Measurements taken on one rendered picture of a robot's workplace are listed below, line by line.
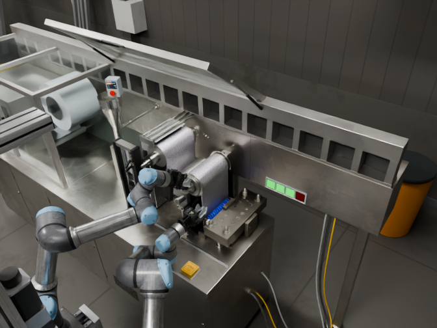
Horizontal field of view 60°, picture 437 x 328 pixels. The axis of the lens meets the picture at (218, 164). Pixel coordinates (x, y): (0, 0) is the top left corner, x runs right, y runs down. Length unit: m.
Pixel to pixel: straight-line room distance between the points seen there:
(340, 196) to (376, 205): 0.17
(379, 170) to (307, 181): 0.35
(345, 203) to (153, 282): 0.99
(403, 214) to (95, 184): 2.44
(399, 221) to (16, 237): 3.37
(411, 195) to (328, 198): 1.46
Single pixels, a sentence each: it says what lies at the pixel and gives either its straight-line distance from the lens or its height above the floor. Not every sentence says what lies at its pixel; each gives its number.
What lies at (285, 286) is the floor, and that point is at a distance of 3.16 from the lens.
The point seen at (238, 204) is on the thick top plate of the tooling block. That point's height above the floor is 1.03.
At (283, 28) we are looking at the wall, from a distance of 4.03.
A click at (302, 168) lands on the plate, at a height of 1.36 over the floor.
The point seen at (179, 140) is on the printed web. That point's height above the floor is 1.39.
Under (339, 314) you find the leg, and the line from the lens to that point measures 2.88.
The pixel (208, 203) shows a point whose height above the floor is 1.11.
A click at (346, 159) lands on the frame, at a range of 1.93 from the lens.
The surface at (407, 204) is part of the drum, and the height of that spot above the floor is 0.42.
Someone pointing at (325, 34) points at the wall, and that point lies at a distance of 3.83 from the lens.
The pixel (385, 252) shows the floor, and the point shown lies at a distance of 3.58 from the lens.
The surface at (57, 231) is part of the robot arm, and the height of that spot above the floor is 1.43.
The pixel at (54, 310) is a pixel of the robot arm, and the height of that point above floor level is 1.03.
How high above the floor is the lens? 2.54
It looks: 37 degrees down
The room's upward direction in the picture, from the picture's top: 2 degrees counter-clockwise
